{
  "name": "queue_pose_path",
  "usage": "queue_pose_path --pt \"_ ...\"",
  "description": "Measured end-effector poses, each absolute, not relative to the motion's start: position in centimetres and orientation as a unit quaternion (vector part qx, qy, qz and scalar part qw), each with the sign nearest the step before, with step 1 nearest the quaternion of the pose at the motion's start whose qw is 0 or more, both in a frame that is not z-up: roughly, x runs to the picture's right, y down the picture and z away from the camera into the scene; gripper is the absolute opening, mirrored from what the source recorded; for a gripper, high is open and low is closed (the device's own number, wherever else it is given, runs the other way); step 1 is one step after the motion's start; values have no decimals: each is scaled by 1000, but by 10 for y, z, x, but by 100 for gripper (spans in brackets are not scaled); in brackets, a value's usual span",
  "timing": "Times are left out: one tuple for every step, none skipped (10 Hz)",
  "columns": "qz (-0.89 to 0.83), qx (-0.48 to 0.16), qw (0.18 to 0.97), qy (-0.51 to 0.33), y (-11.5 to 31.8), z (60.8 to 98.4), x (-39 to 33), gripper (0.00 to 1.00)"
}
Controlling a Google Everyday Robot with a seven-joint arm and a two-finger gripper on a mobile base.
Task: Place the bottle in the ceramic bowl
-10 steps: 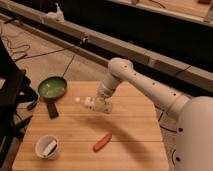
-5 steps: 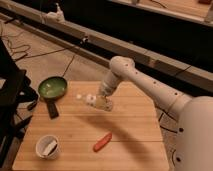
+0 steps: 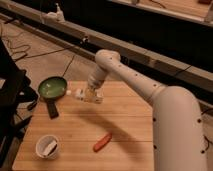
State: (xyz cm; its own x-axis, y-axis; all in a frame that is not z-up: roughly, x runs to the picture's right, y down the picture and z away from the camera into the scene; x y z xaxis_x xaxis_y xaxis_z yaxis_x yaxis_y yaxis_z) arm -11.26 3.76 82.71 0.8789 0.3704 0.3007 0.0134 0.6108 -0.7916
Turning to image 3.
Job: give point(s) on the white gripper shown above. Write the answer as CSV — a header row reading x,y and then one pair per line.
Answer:
x,y
92,96

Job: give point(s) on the white plastic bottle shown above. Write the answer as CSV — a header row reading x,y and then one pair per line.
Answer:
x,y
77,94

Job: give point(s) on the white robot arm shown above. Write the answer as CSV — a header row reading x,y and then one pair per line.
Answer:
x,y
178,137

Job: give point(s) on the white ceramic bowl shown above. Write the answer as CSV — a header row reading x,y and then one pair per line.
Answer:
x,y
47,147

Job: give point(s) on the green frying pan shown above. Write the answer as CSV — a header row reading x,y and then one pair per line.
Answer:
x,y
50,90

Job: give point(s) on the wooden table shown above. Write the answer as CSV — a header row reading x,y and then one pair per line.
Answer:
x,y
80,125

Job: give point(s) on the orange carrot toy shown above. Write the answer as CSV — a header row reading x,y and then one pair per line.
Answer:
x,y
102,142

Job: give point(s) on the black chair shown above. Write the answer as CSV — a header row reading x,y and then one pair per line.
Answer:
x,y
15,90

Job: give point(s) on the metal rail beam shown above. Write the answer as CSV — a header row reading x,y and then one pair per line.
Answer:
x,y
177,50

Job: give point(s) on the white clamp on rail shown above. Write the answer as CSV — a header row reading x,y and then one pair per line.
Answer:
x,y
58,15

